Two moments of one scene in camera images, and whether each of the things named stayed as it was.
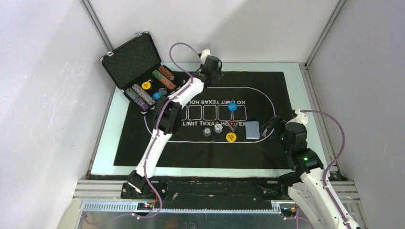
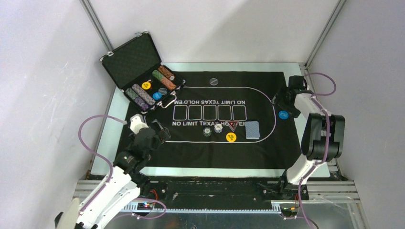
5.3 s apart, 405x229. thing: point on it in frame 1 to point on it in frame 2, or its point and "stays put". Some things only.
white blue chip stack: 218,128 stays put
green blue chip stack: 207,131 stays put
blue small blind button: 232,106 to 283,114
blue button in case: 156,95 stays put
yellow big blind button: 230,137 stays put
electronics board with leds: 144,206 stays put
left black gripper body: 217,74 to 160,135
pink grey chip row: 150,100 stays put
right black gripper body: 279,125 to 285,105
